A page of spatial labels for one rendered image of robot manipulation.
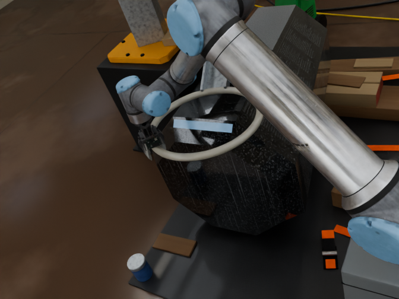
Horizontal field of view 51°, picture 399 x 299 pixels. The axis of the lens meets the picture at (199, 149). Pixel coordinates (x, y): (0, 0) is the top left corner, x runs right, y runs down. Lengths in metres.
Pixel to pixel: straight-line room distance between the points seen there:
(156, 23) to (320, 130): 1.93
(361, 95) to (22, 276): 2.38
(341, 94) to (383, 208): 1.97
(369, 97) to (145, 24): 1.45
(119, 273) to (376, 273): 1.65
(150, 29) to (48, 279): 1.63
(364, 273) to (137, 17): 2.00
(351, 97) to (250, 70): 1.99
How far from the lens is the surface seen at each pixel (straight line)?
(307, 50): 2.40
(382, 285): 1.22
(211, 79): 1.98
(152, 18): 2.69
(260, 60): 0.89
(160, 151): 1.62
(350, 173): 0.92
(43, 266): 2.88
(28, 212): 3.32
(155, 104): 1.42
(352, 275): 1.23
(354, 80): 2.91
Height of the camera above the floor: 1.90
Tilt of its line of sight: 39 degrees down
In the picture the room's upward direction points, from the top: 22 degrees counter-clockwise
